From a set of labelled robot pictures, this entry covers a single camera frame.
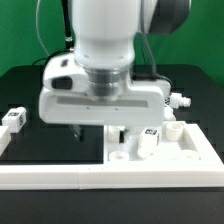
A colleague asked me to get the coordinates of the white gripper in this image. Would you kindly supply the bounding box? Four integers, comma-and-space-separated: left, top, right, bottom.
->
39, 60, 171, 143

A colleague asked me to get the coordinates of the white square table top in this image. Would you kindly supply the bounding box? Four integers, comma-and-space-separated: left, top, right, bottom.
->
104, 121, 223, 166

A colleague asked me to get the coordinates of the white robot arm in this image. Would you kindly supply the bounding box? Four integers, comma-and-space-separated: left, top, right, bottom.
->
39, 0, 191, 128

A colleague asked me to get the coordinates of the white obstacle fence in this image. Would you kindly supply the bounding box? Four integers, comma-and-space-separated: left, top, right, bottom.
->
0, 123, 224, 191

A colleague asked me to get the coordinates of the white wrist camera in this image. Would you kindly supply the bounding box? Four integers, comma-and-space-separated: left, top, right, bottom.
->
43, 53, 81, 90

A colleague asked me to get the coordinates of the black cables and post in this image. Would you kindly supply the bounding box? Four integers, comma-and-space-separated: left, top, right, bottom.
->
31, 0, 76, 66

